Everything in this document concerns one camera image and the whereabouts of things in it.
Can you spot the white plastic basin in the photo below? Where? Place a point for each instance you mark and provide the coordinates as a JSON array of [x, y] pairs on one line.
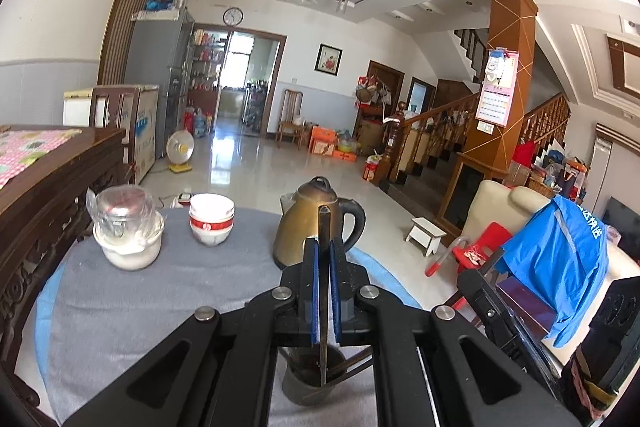
[[130, 257]]

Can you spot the black television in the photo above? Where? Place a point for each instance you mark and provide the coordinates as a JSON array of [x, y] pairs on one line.
[[622, 222]]

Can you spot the grey perforated utensil holder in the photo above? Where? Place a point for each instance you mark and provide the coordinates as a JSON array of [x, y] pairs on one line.
[[300, 392]]

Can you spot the shelf of bottles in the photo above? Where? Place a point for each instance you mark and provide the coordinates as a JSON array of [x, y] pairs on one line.
[[205, 57]]

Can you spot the round wall clock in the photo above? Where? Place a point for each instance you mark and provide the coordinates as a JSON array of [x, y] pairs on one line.
[[233, 16]]

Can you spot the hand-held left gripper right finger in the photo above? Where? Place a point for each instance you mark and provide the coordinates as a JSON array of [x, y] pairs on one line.
[[336, 297]]

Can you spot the dark chair with purple seat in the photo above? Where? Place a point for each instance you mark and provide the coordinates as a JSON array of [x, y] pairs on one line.
[[525, 307]]

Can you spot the group of dark chopsticks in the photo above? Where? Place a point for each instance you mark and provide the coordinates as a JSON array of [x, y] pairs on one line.
[[350, 367]]

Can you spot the tall-backed wooden chair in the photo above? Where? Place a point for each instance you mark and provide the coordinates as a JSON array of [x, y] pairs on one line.
[[290, 107]]

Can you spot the gold electric kettle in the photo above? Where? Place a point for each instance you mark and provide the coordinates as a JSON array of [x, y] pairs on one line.
[[295, 232]]

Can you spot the blue jacket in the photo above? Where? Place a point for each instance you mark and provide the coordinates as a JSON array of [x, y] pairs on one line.
[[550, 257]]

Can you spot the red child chair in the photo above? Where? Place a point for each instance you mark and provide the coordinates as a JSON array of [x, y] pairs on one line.
[[485, 242]]

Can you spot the blue tablecloth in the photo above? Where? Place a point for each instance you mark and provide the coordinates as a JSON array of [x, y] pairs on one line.
[[395, 289]]

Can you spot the red gift box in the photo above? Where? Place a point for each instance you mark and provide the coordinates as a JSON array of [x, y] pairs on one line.
[[371, 169]]

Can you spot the orange cardboard box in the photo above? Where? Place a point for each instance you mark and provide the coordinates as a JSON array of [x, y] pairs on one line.
[[322, 142]]

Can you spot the wooden staircase railing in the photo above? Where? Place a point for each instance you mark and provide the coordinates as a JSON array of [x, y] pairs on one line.
[[400, 142]]

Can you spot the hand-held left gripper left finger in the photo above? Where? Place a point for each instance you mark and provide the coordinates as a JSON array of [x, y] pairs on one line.
[[314, 292]]

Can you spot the pink wall calendar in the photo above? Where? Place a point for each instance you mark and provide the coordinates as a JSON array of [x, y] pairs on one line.
[[492, 102]]

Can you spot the plastic-wrapped steel bowl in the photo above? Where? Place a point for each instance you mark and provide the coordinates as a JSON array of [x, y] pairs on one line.
[[120, 207]]

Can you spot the dark carved wooden sideboard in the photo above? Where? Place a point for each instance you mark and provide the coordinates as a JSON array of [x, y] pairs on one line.
[[50, 217]]

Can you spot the red and white bowl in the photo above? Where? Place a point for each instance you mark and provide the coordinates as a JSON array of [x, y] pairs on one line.
[[211, 207], [211, 234]]

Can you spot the white chest freezer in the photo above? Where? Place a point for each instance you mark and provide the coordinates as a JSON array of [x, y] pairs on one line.
[[145, 127]]

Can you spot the pink patterned table cover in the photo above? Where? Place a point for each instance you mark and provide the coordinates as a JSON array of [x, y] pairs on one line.
[[30, 152]]

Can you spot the small white stool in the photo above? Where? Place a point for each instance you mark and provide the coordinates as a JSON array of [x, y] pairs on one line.
[[425, 227]]

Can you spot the white standing air conditioner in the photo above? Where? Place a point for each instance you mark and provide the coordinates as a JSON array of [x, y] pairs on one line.
[[602, 157]]

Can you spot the brown wooden chair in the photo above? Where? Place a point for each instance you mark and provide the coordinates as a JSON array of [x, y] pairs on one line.
[[115, 92]]

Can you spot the white round fan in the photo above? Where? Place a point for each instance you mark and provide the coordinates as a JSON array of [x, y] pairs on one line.
[[180, 147]]

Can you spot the blue water jug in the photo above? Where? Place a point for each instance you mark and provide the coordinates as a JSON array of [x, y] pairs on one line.
[[200, 124]]

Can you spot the dark wooden chopstick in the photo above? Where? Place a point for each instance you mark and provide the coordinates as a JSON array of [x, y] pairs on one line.
[[324, 227]]

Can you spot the orange wooden column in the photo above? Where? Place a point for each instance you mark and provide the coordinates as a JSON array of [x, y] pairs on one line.
[[515, 22]]

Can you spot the grey tablecloth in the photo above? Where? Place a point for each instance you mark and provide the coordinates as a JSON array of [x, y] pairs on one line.
[[125, 332]]

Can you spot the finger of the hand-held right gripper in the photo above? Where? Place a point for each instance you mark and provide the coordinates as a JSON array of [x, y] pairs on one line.
[[505, 332]]

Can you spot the grey refrigerator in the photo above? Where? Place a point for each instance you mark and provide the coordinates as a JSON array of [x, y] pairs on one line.
[[155, 52]]

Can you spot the framed flower picture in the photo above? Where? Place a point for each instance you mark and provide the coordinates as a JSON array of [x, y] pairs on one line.
[[328, 58]]

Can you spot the beige sofa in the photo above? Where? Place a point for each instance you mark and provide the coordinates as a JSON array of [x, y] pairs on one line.
[[492, 207]]

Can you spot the brown slatted door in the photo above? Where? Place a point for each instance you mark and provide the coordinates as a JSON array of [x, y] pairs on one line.
[[135, 7]]

